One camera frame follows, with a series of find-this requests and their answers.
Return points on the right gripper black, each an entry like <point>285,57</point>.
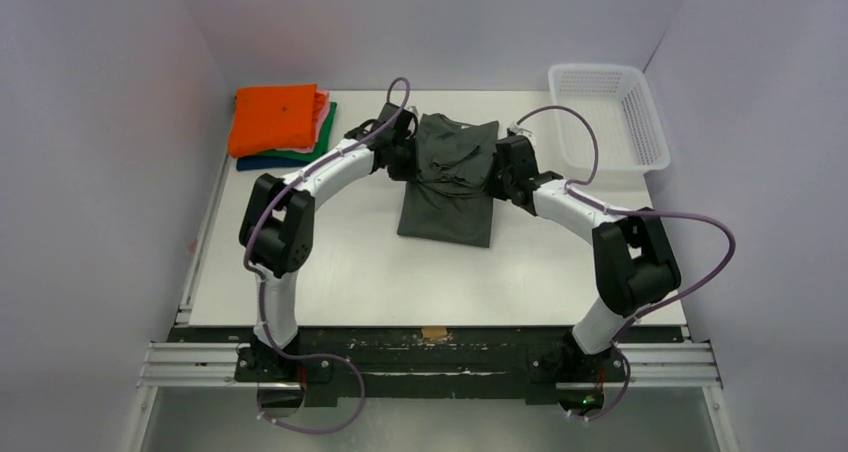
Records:
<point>505,168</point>

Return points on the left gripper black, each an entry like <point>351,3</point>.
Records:
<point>409,171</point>

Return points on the dark grey t-shirt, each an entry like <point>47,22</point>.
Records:
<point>446,201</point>

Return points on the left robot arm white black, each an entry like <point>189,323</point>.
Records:
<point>278,227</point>

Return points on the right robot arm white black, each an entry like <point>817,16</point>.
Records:
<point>634,264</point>

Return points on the green folded t-shirt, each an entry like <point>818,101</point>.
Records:
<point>323,143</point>

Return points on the pink folded t-shirt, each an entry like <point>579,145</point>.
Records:
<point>319,118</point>

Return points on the orange folded t-shirt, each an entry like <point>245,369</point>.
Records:
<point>268,118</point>

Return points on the white plastic basket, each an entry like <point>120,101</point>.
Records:
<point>617,103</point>

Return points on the blue folded t-shirt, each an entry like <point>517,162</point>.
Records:
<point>268,162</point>

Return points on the brown tape piece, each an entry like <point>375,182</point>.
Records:
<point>434,334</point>

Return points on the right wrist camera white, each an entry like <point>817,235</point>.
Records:
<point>515,130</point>

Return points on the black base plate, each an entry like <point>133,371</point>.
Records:
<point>330,363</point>

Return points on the aluminium frame rail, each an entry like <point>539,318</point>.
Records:
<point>220,365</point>

